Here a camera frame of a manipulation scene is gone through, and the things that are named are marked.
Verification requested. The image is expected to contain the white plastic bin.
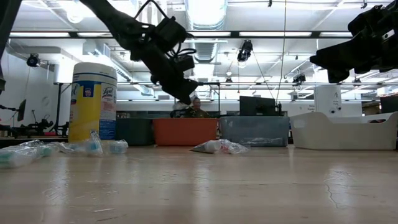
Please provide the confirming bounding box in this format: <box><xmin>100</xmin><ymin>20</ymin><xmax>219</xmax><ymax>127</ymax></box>
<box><xmin>289</xmin><ymin>111</ymin><xmax>398</xmax><ymax>151</ymax></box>

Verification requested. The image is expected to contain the orange plastic bin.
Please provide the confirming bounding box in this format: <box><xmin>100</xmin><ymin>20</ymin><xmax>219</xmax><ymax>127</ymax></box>
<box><xmin>152</xmin><ymin>117</ymin><xmax>219</xmax><ymax>147</ymax></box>

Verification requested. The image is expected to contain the black computer monitor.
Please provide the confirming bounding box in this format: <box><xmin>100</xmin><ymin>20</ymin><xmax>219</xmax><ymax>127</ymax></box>
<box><xmin>239</xmin><ymin>95</ymin><xmax>278</xmax><ymax>118</ymax></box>
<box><xmin>379</xmin><ymin>95</ymin><xmax>398</xmax><ymax>114</ymax></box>

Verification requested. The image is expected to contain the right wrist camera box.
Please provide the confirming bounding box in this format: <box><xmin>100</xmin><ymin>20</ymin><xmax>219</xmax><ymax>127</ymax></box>
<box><xmin>347</xmin><ymin>0</ymin><xmax>398</xmax><ymax>41</ymax></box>

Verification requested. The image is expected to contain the white rectangular ceiling duct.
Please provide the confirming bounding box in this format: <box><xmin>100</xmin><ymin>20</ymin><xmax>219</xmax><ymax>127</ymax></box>
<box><xmin>82</xmin><ymin>40</ymin><xmax>155</xmax><ymax>96</ymax></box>

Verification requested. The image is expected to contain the monitor on swivel arm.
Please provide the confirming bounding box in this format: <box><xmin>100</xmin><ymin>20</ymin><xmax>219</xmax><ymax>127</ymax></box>
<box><xmin>0</xmin><ymin>98</ymin><xmax>27</xmax><ymax>123</ymax></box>

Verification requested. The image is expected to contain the black overhead camera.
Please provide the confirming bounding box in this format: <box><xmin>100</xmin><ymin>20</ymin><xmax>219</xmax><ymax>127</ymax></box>
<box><xmin>236</xmin><ymin>39</ymin><xmax>254</xmax><ymax>63</ymax></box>

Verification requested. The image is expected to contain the Lysol wipes canister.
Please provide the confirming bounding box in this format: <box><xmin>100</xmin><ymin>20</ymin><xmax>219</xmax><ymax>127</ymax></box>
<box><xmin>68</xmin><ymin>62</ymin><xmax>118</xmax><ymax>143</ymax></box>

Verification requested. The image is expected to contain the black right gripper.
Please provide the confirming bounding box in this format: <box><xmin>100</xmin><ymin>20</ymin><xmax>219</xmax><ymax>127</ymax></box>
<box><xmin>309</xmin><ymin>29</ymin><xmax>398</xmax><ymax>84</ymax></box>

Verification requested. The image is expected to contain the LED light strip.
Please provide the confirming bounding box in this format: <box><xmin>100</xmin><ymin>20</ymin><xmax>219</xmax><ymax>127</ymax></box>
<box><xmin>319</xmin><ymin>30</ymin><xmax>354</xmax><ymax>37</ymax></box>
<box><xmin>238</xmin><ymin>30</ymin><xmax>313</xmax><ymax>37</ymax></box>
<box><xmin>188</xmin><ymin>30</ymin><xmax>233</xmax><ymax>37</ymax></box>
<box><xmin>9</xmin><ymin>31</ymin><xmax>71</xmax><ymax>38</ymax></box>
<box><xmin>76</xmin><ymin>32</ymin><xmax>113</xmax><ymax>38</ymax></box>

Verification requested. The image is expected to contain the silver ceiling duct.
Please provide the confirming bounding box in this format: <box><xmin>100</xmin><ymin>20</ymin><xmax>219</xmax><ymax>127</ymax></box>
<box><xmin>185</xmin><ymin>0</ymin><xmax>229</xmax><ymax>63</ymax></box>

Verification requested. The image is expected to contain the black pipe frame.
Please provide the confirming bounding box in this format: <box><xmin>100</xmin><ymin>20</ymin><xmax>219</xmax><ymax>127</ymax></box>
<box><xmin>54</xmin><ymin>81</ymin><xmax>398</xmax><ymax>134</ymax></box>

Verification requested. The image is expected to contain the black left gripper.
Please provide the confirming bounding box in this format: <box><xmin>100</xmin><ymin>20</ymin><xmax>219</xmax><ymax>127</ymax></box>
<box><xmin>130</xmin><ymin>43</ymin><xmax>199</xmax><ymax>105</ymax></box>

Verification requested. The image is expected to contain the translucent grey plastic bin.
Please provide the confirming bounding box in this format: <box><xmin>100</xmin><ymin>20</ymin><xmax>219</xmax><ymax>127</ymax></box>
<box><xmin>219</xmin><ymin>116</ymin><xmax>290</xmax><ymax>147</ymax></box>

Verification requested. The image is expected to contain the wrapped green toothbrush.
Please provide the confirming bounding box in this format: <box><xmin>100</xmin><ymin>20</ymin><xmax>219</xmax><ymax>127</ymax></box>
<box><xmin>0</xmin><ymin>139</ymin><xmax>62</xmax><ymax>169</ymax></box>

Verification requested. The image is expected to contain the teal plastic bin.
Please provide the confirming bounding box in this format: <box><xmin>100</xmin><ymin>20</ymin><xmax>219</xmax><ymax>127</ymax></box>
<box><xmin>115</xmin><ymin>117</ymin><xmax>155</xmax><ymax>146</ymax></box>

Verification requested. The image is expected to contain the red toothbrush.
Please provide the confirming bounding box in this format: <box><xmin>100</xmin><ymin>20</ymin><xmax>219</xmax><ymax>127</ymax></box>
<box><xmin>217</xmin><ymin>138</ymin><xmax>251</xmax><ymax>156</ymax></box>

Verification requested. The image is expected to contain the black aluminium frame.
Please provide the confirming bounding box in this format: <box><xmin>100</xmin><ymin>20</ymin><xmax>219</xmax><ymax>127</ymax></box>
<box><xmin>0</xmin><ymin>29</ymin><xmax>354</xmax><ymax>40</ymax></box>

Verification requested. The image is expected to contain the person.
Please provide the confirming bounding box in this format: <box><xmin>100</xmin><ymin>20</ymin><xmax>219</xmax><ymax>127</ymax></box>
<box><xmin>183</xmin><ymin>96</ymin><xmax>211</xmax><ymax>119</ymax></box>

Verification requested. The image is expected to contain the black ceiling spotlight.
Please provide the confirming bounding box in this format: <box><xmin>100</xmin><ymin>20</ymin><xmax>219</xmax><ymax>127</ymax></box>
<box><xmin>25</xmin><ymin>53</ymin><xmax>41</xmax><ymax>68</ymax></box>
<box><xmin>292</xmin><ymin>73</ymin><xmax>307</xmax><ymax>85</ymax></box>

